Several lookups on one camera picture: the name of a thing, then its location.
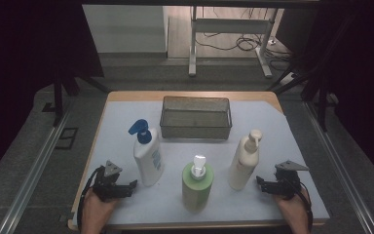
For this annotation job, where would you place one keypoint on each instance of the black metal stand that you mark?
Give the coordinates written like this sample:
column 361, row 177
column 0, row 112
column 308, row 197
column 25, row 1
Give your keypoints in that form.
column 321, row 107
column 57, row 100

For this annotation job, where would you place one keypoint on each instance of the metal floor rail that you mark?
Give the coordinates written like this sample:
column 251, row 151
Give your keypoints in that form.
column 32, row 182
column 341, row 169

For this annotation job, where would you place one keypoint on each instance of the person's left hand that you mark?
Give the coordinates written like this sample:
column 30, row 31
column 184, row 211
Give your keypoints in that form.
column 97, row 209

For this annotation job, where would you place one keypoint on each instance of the cream pump bottle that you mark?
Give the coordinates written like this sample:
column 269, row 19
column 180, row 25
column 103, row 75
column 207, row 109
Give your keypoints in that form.
column 243, row 165

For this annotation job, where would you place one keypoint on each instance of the person's right hand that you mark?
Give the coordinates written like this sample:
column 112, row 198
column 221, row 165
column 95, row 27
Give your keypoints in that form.
column 293, row 208

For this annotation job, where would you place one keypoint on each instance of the white cabinet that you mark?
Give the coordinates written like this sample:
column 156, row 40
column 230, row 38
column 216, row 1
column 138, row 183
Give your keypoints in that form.
column 126, row 29

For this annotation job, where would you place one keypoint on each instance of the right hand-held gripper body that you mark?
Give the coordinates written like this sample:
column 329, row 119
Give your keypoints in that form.
column 287, row 185

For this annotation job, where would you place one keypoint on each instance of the dark curtain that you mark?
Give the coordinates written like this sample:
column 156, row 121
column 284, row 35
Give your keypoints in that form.
column 19, row 65
column 357, row 65

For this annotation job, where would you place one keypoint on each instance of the white bottle with blue pump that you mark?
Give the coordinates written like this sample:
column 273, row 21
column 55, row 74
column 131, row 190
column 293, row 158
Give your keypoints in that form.
column 149, row 159

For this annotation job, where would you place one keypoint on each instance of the white desk frame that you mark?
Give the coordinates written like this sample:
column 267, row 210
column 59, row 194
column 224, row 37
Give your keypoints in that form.
column 230, row 25

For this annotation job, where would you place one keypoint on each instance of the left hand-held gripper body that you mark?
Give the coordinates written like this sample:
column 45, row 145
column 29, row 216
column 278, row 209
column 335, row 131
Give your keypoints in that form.
column 105, row 188

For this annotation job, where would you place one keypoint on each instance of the white table mat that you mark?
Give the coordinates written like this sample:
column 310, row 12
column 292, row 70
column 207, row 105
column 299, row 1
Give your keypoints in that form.
column 272, row 136

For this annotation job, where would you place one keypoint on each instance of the white power strip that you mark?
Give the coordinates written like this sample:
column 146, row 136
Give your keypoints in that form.
column 271, row 41

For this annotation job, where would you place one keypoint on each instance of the green bottle with white pump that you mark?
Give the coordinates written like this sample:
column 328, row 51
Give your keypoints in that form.
column 196, row 188

